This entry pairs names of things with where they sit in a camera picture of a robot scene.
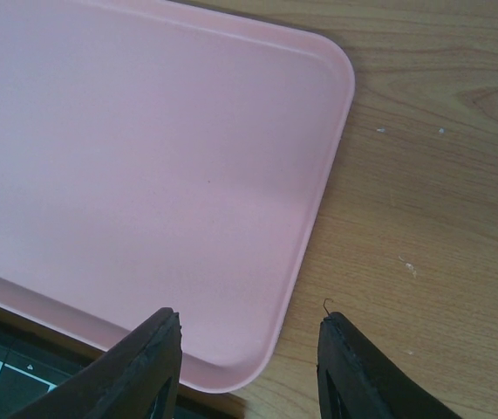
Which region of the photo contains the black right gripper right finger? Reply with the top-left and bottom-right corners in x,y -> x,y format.
317,312 -> 459,419

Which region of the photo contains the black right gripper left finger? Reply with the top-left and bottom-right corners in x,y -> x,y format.
11,307 -> 182,418

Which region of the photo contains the black and white chessboard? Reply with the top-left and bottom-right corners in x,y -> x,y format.
0,309 -> 245,418

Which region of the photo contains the pink plastic tray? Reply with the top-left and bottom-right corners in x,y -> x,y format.
0,1 -> 355,393

